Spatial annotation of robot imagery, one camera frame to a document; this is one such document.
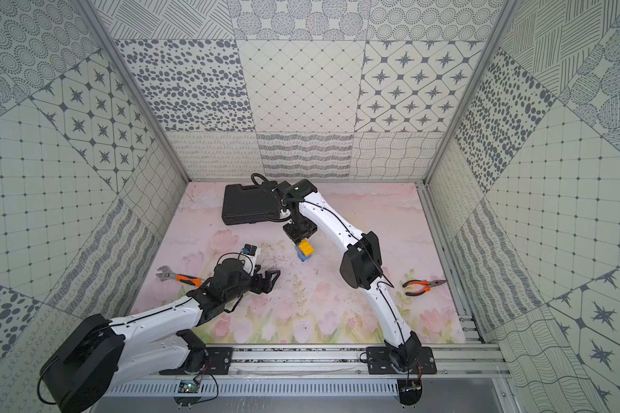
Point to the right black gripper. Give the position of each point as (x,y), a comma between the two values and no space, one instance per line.
(294,237)

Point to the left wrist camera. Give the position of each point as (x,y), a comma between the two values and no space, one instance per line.
(250,251)

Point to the orange handled pliers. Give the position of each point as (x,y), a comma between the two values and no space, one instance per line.
(424,286)

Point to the adjustable wrench orange handle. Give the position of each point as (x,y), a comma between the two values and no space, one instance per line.
(166,273)

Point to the light blue long lego brick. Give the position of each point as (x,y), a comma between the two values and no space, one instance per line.
(303,257)

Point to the yellow lego brick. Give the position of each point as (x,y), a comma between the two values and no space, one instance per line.
(305,247)

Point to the aluminium rail frame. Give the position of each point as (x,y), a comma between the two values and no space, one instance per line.
(314,361)

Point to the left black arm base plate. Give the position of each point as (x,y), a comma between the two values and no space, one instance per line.
(214,360)

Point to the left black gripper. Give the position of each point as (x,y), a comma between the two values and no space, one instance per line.
(257,281)

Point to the pink floral table mat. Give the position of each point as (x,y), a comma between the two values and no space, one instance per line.
(311,303)

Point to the white perforated cable duct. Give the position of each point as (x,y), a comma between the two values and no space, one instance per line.
(366,387)

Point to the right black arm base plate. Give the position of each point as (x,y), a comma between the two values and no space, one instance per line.
(385,360)

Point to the black plastic tool case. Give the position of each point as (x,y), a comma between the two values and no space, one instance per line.
(249,205)

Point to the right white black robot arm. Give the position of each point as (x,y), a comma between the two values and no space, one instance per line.
(304,211)

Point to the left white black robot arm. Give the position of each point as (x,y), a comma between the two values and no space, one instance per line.
(103,353)

